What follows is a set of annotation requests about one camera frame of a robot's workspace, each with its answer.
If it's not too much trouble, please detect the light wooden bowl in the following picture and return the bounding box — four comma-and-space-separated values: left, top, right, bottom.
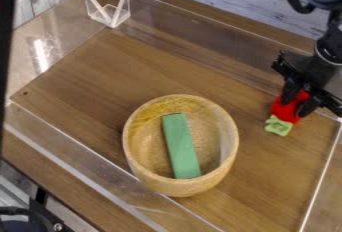
121, 94, 239, 197

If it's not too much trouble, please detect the green rectangular block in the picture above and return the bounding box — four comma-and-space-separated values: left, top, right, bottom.
161, 113, 201, 179

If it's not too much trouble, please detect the clear acrylic corner bracket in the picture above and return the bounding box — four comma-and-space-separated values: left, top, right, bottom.
84, 0, 131, 28

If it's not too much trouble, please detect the black table clamp mount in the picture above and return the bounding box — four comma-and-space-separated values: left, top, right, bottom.
0, 188, 75, 232

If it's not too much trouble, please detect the red plush strawberry toy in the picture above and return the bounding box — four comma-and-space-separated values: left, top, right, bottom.
264, 91, 310, 136

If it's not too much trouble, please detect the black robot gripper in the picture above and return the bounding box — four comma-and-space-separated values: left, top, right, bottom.
271, 51, 342, 118

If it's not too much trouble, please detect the clear acrylic tray wall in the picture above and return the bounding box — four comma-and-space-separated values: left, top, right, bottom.
4, 0, 342, 232

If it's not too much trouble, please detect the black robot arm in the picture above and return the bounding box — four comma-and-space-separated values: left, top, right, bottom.
271, 0, 342, 118

